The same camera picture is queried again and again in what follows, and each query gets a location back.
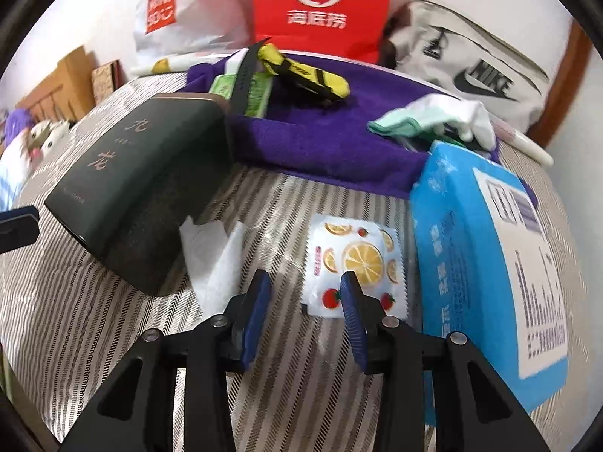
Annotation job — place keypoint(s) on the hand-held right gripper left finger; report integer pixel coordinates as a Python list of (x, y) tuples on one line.
[(254, 320)]

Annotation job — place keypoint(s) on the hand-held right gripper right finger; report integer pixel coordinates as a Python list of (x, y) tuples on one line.
[(351, 320)]

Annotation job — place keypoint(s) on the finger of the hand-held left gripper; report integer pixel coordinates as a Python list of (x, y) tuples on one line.
[(19, 230)]

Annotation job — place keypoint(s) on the fruit print packet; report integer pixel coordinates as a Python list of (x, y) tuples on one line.
[(358, 254)]

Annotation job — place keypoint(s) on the light green cloth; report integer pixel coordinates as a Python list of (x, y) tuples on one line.
[(400, 122)]

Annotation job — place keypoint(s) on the green snack packet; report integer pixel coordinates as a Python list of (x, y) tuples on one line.
[(256, 96)]

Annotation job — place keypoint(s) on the white cloth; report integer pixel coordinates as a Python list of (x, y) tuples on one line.
[(466, 117)]

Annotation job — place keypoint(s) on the yellow box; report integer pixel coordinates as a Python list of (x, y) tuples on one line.
[(306, 73)]

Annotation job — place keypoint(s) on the white crumpled tissue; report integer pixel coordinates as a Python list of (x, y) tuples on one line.
[(212, 259)]

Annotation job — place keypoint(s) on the white plush toy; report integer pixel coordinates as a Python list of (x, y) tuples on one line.
[(42, 143)]

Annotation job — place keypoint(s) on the purple plush toy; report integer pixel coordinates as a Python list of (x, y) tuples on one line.
[(16, 125)]

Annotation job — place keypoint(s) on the blue cardboard box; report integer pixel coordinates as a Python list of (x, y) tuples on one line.
[(461, 282)]

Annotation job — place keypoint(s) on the dark green box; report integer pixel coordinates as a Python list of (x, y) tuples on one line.
[(141, 183)]

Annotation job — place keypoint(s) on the brown wooden board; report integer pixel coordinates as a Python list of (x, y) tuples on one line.
[(66, 84)]

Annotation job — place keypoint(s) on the brown patterned box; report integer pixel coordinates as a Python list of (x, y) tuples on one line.
[(107, 80)]

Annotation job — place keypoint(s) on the purple towel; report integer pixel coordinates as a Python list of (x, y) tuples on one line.
[(320, 141)]

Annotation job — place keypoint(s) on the white plastic shopping bag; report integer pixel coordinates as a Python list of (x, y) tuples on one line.
[(202, 14)]

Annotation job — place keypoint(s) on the grey white sports bag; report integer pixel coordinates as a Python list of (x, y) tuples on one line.
[(471, 56)]

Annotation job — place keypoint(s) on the red paper bag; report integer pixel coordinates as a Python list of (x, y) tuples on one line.
[(320, 14)]

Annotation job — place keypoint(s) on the brown wooden door frame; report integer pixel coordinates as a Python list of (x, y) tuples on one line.
[(570, 70)]

